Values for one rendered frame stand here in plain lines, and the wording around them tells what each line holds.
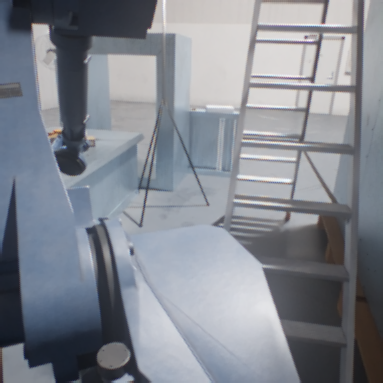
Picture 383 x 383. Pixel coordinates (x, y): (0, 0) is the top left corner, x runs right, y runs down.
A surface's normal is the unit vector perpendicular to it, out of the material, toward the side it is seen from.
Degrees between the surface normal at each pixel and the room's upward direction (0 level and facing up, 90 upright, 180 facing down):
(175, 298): 16
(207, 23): 90
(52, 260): 41
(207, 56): 90
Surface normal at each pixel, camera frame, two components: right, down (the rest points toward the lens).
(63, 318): 0.35, -0.12
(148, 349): 0.19, -0.71
